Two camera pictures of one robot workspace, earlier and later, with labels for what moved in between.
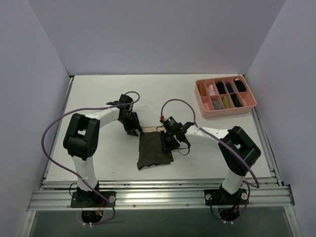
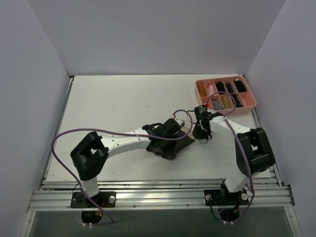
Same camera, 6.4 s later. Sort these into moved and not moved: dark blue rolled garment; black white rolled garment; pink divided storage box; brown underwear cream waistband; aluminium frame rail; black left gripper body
Moved: brown underwear cream waistband; black left gripper body
Not moved: dark blue rolled garment; black white rolled garment; pink divided storage box; aluminium frame rail
